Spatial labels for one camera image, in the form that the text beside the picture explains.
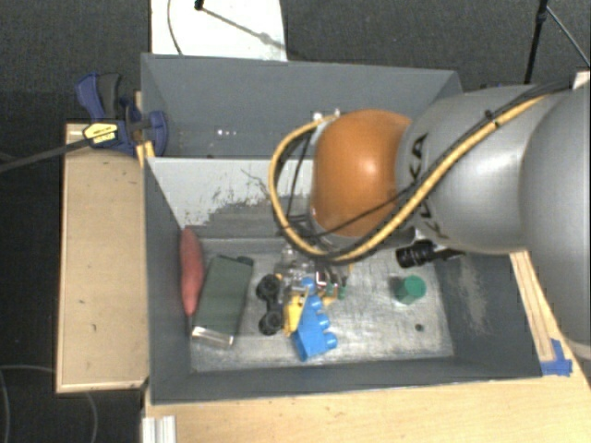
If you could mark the dark green flat block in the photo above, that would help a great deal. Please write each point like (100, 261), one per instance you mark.
(222, 295)

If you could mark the blue toy brick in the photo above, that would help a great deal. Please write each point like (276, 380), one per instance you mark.
(315, 332)

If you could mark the clear glass block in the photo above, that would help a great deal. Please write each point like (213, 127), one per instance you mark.
(212, 337)

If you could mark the green plastic cup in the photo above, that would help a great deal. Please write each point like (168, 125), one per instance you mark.
(410, 290)

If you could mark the yellow toy truck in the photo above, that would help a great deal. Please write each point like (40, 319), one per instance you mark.
(273, 307)

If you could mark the red-brown flat block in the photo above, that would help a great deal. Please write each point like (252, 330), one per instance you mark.
(190, 270)

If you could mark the pale wood board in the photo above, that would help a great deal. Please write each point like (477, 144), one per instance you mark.
(104, 256)

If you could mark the black cylinder on white bracket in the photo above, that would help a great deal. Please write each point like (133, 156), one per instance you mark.
(413, 255)

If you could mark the grey metal bin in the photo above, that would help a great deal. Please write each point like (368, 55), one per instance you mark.
(397, 339)

